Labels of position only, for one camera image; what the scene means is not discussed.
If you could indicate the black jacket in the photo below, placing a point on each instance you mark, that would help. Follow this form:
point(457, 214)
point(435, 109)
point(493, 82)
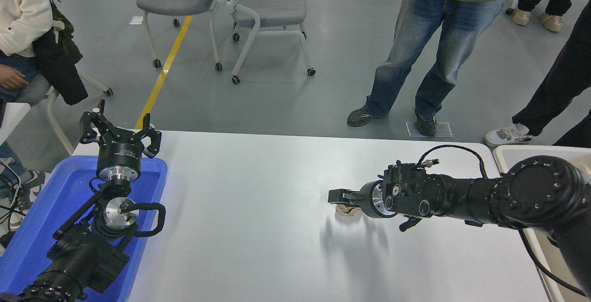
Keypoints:
point(62, 75)

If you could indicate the person's hand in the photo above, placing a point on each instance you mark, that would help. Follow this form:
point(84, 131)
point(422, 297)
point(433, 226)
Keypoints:
point(11, 78)

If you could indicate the large pale bin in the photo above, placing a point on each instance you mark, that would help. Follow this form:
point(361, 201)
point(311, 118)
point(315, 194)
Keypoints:
point(512, 156)

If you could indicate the tan paper ball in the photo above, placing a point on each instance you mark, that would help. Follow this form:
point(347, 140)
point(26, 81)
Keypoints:
point(346, 211)

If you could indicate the blue plastic tray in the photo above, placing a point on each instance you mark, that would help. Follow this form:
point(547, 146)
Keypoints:
point(51, 205)

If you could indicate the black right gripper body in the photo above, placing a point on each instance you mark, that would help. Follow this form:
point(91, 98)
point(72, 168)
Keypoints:
point(364, 200)

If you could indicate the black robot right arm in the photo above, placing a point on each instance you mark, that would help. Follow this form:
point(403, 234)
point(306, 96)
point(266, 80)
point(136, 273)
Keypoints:
point(531, 196)

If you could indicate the dark green garment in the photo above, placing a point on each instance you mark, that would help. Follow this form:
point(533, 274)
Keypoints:
point(64, 29)

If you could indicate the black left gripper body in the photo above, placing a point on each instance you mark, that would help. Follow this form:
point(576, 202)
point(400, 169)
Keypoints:
point(119, 154)

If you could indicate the white floor plate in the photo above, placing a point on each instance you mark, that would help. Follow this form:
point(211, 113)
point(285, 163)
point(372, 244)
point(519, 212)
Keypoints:
point(443, 131)

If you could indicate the white wheeled chair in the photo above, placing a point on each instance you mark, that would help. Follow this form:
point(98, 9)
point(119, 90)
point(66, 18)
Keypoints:
point(57, 122)

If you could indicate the grey office chair with armrest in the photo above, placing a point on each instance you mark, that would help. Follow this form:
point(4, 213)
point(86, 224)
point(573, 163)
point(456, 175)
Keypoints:
point(277, 4)

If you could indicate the white side table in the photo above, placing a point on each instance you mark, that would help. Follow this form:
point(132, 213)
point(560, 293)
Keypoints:
point(10, 119)

